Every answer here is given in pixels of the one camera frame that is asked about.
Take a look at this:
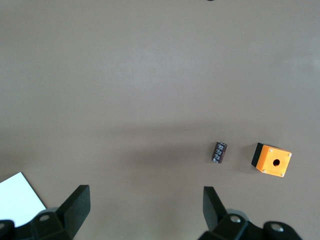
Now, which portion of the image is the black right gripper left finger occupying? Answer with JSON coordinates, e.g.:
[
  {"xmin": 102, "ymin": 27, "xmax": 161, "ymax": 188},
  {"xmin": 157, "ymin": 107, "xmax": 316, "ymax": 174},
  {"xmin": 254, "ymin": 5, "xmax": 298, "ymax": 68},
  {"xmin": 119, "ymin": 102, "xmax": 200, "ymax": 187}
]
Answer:
[{"xmin": 0, "ymin": 184, "xmax": 91, "ymax": 240}]

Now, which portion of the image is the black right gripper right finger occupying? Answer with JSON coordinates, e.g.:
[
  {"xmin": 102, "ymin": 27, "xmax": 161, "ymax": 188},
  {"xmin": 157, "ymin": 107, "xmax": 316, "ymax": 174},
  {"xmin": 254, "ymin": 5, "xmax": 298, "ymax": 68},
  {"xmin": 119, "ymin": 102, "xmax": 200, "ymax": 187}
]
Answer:
[{"xmin": 198, "ymin": 186, "xmax": 301, "ymax": 240}]

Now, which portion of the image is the white drawer cabinet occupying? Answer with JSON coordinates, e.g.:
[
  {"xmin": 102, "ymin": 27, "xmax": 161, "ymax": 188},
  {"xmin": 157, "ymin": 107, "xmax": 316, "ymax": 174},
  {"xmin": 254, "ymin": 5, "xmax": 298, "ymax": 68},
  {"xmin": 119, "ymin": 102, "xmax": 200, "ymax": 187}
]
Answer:
[{"xmin": 0, "ymin": 171, "xmax": 47, "ymax": 228}]

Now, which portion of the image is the small black connector block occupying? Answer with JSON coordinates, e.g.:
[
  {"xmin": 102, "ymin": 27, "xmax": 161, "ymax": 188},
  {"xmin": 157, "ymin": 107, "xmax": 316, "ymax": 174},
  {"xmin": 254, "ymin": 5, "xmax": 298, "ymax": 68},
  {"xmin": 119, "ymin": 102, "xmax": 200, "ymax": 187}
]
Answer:
[{"xmin": 211, "ymin": 141, "xmax": 229, "ymax": 165}]

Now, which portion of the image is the orange box with black base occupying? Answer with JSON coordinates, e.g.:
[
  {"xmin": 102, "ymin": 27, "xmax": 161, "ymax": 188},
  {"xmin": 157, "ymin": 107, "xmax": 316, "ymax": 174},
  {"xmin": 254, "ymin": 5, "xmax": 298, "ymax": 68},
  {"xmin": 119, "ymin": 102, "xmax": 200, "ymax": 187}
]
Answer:
[{"xmin": 251, "ymin": 142, "xmax": 293, "ymax": 178}]

